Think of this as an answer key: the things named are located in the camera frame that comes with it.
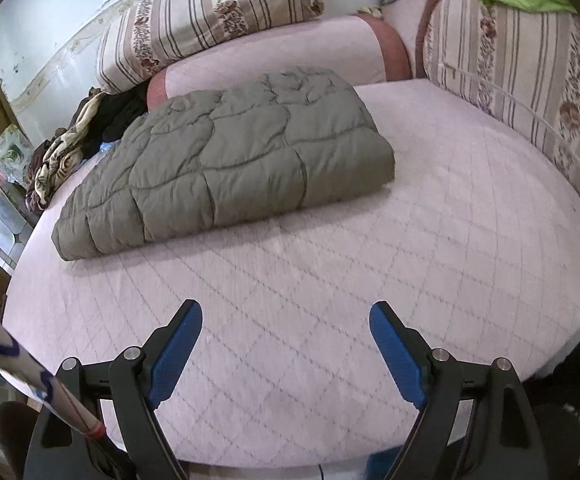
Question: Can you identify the blue rounded object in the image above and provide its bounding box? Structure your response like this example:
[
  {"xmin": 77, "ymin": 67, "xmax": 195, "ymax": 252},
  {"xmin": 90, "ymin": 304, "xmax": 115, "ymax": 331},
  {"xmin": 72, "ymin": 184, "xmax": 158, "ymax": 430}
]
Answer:
[{"xmin": 365, "ymin": 452, "xmax": 396, "ymax": 480}]

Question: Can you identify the pink bolster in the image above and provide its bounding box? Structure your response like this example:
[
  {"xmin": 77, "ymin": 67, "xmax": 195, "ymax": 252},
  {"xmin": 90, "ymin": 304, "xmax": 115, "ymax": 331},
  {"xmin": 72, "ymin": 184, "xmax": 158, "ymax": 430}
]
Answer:
[
  {"xmin": 146, "ymin": 14, "xmax": 413, "ymax": 113},
  {"xmin": 382, "ymin": 0, "xmax": 478, "ymax": 80}
]

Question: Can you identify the striped floral cushion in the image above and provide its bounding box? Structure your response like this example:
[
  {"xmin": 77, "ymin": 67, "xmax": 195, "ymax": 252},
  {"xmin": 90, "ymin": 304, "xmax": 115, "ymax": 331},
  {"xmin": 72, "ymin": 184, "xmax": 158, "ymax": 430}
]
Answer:
[
  {"xmin": 422, "ymin": 0, "xmax": 580, "ymax": 241},
  {"xmin": 95, "ymin": 0, "xmax": 326, "ymax": 95}
]

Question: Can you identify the green floral pillow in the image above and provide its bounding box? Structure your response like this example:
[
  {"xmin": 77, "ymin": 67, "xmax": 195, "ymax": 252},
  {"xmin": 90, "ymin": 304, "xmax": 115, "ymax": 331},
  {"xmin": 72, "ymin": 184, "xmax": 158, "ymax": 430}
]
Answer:
[{"xmin": 0, "ymin": 124, "xmax": 38, "ymax": 186}]

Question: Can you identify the olive quilted hooded jacket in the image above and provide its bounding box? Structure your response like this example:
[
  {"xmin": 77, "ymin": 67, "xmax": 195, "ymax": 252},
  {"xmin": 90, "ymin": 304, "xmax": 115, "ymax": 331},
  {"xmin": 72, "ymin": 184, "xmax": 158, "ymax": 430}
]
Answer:
[{"xmin": 51, "ymin": 66, "xmax": 397, "ymax": 262}]

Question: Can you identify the white rod with blue marks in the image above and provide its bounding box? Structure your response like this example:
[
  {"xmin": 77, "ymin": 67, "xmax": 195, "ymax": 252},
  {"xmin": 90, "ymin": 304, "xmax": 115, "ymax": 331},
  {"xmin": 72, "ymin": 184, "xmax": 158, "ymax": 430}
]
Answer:
[{"xmin": 0, "ymin": 292, "xmax": 107, "ymax": 441}]

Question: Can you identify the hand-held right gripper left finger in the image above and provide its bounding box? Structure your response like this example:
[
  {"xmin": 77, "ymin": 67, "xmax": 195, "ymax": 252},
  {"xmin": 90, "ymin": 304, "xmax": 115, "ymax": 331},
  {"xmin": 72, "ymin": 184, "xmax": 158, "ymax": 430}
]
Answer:
[{"xmin": 24, "ymin": 299, "xmax": 203, "ymax": 480}]

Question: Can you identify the pink quilted bed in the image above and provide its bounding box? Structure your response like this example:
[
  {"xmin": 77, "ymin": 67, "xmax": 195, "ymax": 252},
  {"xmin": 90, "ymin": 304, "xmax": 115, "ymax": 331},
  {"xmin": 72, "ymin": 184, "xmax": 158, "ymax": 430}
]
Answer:
[{"xmin": 1, "ymin": 77, "xmax": 580, "ymax": 471}]

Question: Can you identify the pile of crumpled clothes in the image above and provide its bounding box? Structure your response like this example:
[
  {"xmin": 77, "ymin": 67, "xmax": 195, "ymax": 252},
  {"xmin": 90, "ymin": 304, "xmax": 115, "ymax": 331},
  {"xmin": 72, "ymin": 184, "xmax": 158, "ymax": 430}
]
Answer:
[{"xmin": 25, "ymin": 87, "xmax": 108, "ymax": 213}]

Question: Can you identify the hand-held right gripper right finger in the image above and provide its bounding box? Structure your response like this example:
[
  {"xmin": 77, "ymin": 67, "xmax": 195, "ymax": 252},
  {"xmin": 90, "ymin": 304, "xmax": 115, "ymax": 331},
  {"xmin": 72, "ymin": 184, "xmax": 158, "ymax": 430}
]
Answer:
[{"xmin": 369, "ymin": 301, "xmax": 546, "ymax": 480}]

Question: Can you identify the black garment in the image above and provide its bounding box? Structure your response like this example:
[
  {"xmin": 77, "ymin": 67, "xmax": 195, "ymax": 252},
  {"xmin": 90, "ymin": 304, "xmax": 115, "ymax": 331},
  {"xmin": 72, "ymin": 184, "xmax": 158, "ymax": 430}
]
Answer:
[{"xmin": 101, "ymin": 91, "xmax": 150, "ymax": 143}]

